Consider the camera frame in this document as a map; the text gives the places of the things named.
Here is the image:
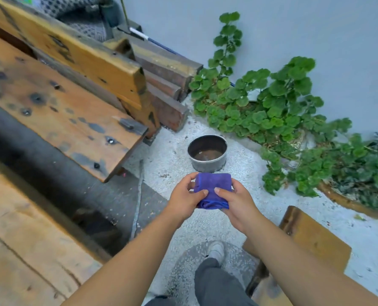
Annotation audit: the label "person's grey trouser leg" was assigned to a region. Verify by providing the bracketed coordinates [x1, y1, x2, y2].
[144, 258, 259, 306]

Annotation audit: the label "person's left forearm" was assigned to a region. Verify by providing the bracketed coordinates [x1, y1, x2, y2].
[61, 210, 191, 306]

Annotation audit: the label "person's left hand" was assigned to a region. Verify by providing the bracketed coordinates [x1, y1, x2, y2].
[164, 172, 209, 223]

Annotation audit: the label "green leafy geranium plant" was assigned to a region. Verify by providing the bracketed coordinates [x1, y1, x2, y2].
[189, 11, 378, 217]

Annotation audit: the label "grey patterned cushion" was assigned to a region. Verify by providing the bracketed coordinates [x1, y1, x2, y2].
[39, 0, 113, 42]

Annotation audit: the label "stacked brown wooden beams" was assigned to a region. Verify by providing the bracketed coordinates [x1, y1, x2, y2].
[104, 27, 204, 133]

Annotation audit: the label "person's right forearm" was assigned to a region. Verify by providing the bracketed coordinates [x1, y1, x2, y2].
[242, 217, 378, 306]

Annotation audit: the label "thin metal rod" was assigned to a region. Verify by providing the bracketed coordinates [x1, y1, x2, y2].
[130, 160, 145, 242]

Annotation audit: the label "wooden stool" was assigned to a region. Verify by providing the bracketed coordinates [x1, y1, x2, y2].
[242, 206, 353, 306]

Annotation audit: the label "person's right hand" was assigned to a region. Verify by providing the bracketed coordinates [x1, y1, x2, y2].
[214, 180, 262, 234]

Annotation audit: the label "person's white shoe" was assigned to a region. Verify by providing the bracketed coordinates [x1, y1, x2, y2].
[205, 241, 225, 265]

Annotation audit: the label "wooden bench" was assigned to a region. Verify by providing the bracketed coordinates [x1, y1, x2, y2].
[0, 0, 161, 183]

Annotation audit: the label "terracotta plant pot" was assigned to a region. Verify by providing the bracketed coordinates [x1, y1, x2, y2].
[316, 181, 378, 220]

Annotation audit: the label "blue and white broom handle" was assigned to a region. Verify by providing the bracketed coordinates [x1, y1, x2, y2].
[117, 26, 236, 88]

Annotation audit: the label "purple cloth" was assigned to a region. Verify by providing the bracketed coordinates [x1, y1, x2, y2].
[194, 173, 233, 210]

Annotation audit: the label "metal bowl with water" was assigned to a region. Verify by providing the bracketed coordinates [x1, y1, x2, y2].
[188, 134, 228, 173]

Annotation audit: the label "wooden table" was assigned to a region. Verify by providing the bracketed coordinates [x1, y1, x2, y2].
[0, 153, 104, 306]

